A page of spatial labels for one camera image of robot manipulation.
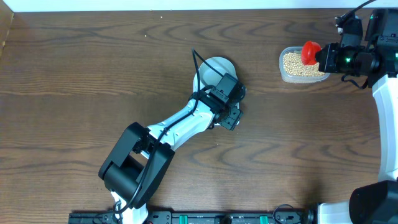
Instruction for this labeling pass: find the clear plastic container of soybeans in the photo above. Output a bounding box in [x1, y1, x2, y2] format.
[279, 47, 330, 84]

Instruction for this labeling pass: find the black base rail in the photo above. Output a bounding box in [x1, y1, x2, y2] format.
[68, 204, 317, 224]

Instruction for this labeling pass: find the white digital kitchen scale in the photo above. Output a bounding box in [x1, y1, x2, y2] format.
[199, 73, 246, 125]

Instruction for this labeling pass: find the red measuring scoop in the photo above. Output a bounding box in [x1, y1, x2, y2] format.
[301, 41, 322, 65]

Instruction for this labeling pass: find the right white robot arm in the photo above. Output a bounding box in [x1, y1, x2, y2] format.
[314, 9, 397, 223]

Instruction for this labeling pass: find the grey round bowl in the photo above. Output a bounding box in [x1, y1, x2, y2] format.
[198, 57, 238, 89]

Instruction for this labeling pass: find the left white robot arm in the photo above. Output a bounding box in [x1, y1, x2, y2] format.
[98, 73, 246, 223]

